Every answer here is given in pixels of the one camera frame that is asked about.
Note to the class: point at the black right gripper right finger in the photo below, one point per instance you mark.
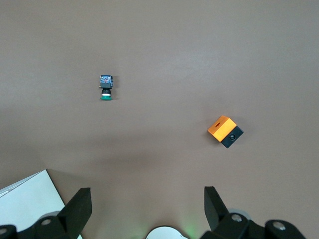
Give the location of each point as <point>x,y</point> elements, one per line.
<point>219,221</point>

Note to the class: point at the white drawer cabinet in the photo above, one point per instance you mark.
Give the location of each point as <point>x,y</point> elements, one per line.
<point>25,199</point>

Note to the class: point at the brown table mat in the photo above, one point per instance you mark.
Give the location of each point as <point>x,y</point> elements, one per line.
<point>159,49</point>

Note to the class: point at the green push button switch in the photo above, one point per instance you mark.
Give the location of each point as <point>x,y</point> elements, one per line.
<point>106,81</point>

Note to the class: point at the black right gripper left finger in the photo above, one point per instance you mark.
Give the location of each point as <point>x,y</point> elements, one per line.
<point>72,219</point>

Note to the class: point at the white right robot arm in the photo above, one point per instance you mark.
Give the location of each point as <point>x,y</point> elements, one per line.
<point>164,232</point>

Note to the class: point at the orange and black box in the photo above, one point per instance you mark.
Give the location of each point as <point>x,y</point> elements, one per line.
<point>221,129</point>

